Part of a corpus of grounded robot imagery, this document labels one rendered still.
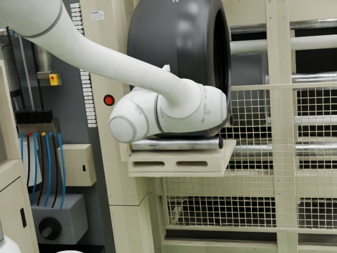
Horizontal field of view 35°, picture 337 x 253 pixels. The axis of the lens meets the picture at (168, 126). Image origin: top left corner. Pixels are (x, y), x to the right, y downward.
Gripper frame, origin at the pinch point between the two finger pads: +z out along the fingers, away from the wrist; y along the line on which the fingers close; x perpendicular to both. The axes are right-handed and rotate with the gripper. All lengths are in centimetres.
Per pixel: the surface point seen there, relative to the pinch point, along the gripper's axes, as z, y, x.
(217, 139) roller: 19.1, -10.3, 32.4
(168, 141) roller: 18.7, 8.1, 32.6
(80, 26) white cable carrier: 32, 40, -9
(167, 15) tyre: 21.1, 2.8, -13.0
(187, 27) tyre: 17.3, -4.7, -9.4
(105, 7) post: 32.3, 28.8, -15.2
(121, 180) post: 23, 31, 52
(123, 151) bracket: 14.1, 24.5, 34.4
